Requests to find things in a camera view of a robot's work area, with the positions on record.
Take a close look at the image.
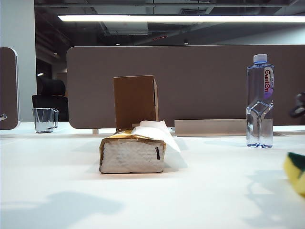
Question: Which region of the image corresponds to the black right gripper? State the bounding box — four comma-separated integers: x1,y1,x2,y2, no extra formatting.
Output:
288,92,305,118

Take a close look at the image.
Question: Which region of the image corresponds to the yellow sponge with green pad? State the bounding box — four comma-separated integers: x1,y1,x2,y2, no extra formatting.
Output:
283,152,305,198

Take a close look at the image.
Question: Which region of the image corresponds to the clear plastic water bottle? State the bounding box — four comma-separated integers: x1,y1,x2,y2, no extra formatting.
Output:
246,54,274,149

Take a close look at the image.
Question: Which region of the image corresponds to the wide brown desk divider panel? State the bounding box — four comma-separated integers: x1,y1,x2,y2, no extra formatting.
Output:
66,45,305,129

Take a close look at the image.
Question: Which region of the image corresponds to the white tissue sheet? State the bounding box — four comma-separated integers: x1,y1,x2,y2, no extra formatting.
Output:
132,120,188,169

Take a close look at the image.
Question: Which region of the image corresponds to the long ceiling light strip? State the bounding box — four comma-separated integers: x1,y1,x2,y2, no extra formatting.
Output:
58,14,305,23

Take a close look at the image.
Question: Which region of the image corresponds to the brown cardboard box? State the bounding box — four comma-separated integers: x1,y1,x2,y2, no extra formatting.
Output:
113,75,160,131

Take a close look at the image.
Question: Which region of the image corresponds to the gold wrapped tissue pack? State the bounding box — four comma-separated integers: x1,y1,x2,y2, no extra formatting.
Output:
99,127,167,174

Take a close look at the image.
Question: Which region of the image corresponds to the black office chair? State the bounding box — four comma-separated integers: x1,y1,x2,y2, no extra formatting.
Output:
32,76,69,122

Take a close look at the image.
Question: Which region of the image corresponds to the clear glass mug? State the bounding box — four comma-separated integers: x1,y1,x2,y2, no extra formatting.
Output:
32,107,59,134

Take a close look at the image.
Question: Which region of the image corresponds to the narrow brown desk divider panel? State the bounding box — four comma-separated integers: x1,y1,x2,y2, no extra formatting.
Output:
0,47,20,131

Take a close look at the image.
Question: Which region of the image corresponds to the desk cable slot frame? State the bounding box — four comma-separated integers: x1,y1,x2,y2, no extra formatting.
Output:
173,131,291,138

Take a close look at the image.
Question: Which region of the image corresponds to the beige cable tray flap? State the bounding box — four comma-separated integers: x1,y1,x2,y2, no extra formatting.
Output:
174,119,248,137

